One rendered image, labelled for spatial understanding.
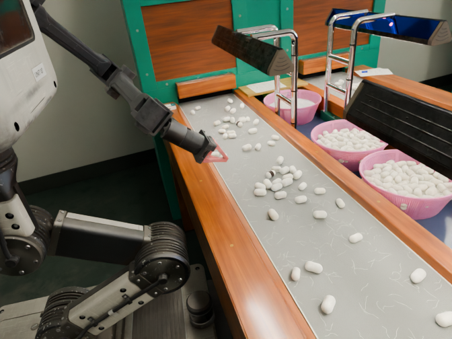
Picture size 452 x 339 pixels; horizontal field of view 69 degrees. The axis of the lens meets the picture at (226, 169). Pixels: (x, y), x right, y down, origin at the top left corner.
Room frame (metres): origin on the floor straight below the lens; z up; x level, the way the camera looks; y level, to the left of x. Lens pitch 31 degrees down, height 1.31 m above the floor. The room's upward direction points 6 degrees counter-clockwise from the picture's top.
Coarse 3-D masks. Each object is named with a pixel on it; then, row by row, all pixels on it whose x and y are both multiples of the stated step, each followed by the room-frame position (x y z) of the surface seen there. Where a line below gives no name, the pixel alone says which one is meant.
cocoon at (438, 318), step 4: (444, 312) 0.35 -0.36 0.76; (448, 312) 0.35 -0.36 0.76; (436, 316) 0.35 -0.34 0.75; (440, 316) 0.34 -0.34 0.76; (444, 316) 0.34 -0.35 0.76; (448, 316) 0.34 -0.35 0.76; (436, 320) 0.34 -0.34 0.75; (440, 320) 0.34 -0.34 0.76; (444, 320) 0.33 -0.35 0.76; (448, 320) 0.33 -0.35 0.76; (440, 324) 0.33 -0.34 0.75; (444, 324) 0.33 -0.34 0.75; (448, 324) 0.33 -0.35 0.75
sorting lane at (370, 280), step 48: (240, 144) 1.13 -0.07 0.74; (288, 144) 1.08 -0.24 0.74; (240, 192) 0.81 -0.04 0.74; (288, 192) 0.78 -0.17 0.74; (336, 192) 0.76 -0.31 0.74; (288, 240) 0.59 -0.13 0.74; (336, 240) 0.57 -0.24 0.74; (384, 240) 0.55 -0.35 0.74; (288, 288) 0.45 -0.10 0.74; (336, 288) 0.44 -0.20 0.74; (384, 288) 0.43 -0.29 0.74; (432, 288) 0.41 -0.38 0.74; (336, 336) 0.34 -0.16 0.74; (384, 336) 0.33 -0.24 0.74; (432, 336) 0.32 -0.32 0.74
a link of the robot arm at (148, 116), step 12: (120, 72) 1.10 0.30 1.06; (132, 72) 1.11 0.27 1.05; (120, 84) 1.01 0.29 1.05; (132, 84) 0.98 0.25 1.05; (132, 96) 0.88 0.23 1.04; (144, 96) 0.83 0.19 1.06; (132, 108) 0.83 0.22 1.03; (144, 108) 0.78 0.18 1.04; (156, 108) 0.77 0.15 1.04; (144, 120) 0.76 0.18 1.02; (156, 120) 0.77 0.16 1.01
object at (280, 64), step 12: (216, 36) 1.49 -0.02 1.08; (228, 36) 1.35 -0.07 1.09; (240, 36) 1.24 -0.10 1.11; (228, 48) 1.30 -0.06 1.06; (240, 48) 1.19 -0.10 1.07; (252, 48) 1.10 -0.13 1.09; (264, 48) 1.02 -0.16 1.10; (276, 48) 0.96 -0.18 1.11; (252, 60) 1.06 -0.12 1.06; (264, 60) 0.99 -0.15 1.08; (276, 60) 0.94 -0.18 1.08; (288, 60) 0.95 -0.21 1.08; (264, 72) 0.96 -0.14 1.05; (276, 72) 0.94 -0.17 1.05; (288, 72) 0.95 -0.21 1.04
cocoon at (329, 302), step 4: (328, 296) 0.41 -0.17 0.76; (332, 296) 0.41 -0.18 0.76; (324, 300) 0.40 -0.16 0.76; (328, 300) 0.40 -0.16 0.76; (332, 300) 0.40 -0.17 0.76; (324, 304) 0.39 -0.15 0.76; (328, 304) 0.39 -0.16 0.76; (332, 304) 0.39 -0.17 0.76; (324, 308) 0.38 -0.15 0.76; (328, 308) 0.38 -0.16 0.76; (332, 308) 0.38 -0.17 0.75; (324, 312) 0.38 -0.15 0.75; (328, 312) 0.38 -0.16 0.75
